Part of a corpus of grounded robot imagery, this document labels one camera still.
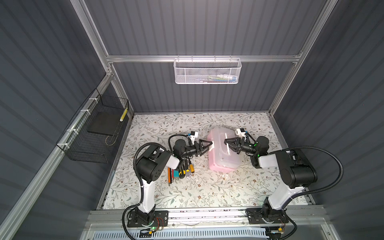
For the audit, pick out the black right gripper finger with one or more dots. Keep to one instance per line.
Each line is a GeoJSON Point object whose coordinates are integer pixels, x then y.
{"type": "Point", "coordinates": [232, 142]}
{"type": "Point", "coordinates": [232, 150]}

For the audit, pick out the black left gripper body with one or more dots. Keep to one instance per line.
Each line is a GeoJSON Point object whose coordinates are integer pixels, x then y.
{"type": "Point", "coordinates": [192, 149]}

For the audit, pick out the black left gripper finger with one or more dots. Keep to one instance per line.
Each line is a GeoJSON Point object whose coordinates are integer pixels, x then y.
{"type": "Point", "coordinates": [205, 143]}
{"type": "Point", "coordinates": [205, 150]}

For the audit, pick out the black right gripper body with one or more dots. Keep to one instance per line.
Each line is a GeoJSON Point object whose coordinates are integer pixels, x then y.
{"type": "Point", "coordinates": [246, 148]}

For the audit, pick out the pink plastic tool box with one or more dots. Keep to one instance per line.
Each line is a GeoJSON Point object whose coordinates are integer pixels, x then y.
{"type": "Point", "coordinates": [221, 157]}

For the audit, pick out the orange pencil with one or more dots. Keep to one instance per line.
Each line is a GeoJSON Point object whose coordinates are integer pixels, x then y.
{"type": "Point", "coordinates": [169, 176]}

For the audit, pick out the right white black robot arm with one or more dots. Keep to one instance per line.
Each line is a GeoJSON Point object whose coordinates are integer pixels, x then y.
{"type": "Point", "coordinates": [296, 172]}

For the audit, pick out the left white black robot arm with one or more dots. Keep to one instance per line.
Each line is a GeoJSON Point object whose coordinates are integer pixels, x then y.
{"type": "Point", "coordinates": [149, 162]}

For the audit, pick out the black yellow screwdriver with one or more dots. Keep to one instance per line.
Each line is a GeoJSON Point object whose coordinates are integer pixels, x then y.
{"type": "Point", "coordinates": [182, 172]}

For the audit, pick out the yellow tube in basket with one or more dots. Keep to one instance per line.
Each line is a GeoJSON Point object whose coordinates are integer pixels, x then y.
{"type": "Point", "coordinates": [123, 115]}

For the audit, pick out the black pad in basket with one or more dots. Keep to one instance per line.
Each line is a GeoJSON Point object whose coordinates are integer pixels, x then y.
{"type": "Point", "coordinates": [104, 124]}

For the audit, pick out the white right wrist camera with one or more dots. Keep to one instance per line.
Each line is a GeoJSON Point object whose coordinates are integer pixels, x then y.
{"type": "Point", "coordinates": [241, 132]}

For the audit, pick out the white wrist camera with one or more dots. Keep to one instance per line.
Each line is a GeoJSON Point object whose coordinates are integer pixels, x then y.
{"type": "Point", "coordinates": [241, 132]}
{"type": "Point", "coordinates": [192, 137]}

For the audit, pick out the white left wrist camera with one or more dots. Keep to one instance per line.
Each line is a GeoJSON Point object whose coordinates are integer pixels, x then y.
{"type": "Point", "coordinates": [192, 137]}

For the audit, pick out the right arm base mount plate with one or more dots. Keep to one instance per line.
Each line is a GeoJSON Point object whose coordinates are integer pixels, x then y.
{"type": "Point", "coordinates": [262, 216]}

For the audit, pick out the white wire mesh basket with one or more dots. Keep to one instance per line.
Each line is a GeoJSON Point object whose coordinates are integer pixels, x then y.
{"type": "Point", "coordinates": [211, 71]}

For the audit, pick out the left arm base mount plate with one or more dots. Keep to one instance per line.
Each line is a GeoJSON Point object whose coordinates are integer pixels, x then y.
{"type": "Point", "coordinates": [137, 218]}

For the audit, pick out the black wire basket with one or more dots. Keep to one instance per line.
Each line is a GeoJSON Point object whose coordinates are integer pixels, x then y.
{"type": "Point", "coordinates": [79, 145]}

